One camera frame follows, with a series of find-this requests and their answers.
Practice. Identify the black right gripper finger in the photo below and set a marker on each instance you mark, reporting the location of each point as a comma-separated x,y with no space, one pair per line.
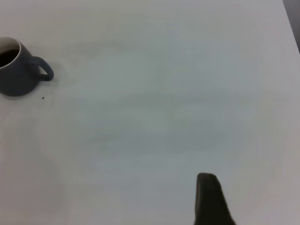
209,201

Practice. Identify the dark grey ceramic mug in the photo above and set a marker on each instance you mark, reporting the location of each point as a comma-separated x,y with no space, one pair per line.
16,79

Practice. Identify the dark coffee liquid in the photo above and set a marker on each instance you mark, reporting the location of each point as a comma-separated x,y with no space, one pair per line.
5,58

